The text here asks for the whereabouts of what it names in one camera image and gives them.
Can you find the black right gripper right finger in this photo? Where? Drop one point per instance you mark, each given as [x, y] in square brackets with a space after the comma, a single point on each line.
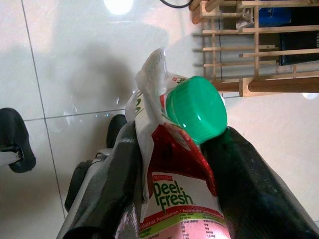
[249, 194]

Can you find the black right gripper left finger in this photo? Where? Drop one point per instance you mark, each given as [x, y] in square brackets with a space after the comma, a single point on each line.
[114, 184]

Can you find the juice carton with green cap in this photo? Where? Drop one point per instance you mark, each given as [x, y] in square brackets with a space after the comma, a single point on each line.
[174, 199]

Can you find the wooden wine rack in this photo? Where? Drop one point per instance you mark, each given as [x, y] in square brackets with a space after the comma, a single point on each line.
[274, 84]

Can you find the black box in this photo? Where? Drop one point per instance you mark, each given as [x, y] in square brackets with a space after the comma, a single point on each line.
[299, 49]

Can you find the blue box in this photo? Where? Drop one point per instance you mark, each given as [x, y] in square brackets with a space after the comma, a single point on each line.
[274, 16]

